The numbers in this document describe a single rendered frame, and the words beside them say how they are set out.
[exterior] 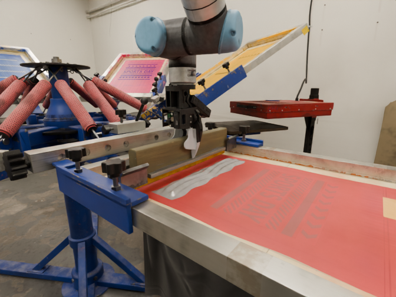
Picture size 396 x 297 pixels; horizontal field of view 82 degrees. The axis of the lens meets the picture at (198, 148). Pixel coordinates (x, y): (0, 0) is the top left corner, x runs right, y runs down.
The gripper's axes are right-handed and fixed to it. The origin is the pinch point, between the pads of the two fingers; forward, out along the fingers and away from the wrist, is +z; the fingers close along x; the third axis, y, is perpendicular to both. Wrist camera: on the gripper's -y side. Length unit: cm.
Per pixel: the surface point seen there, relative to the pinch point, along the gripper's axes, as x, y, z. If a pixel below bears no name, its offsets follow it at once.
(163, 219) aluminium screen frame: 18.8, 28.5, 1.7
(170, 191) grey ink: 7.6, 16.0, 4.8
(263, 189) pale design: 24.4, 0.0, 5.3
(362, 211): 44.4, -2.2, 5.4
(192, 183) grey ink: 8.8, 8.7, 4.9
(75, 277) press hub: -83, 9, 90
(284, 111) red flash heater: -2, -97, -5
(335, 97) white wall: 11, -200, -10
